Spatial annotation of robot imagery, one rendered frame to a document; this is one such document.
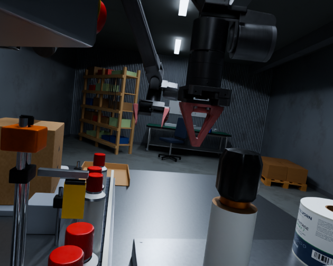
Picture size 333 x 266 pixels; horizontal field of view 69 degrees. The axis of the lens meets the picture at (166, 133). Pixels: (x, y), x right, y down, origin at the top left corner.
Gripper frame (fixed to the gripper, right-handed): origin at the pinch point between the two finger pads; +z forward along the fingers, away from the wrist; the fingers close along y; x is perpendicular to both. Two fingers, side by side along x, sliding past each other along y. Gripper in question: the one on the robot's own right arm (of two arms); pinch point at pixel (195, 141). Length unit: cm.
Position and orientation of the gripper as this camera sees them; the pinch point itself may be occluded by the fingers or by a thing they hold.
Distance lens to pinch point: 42.1
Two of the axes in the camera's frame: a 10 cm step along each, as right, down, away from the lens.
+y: -1.0, -1.5, 9.8
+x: -9.9, -0.9, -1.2
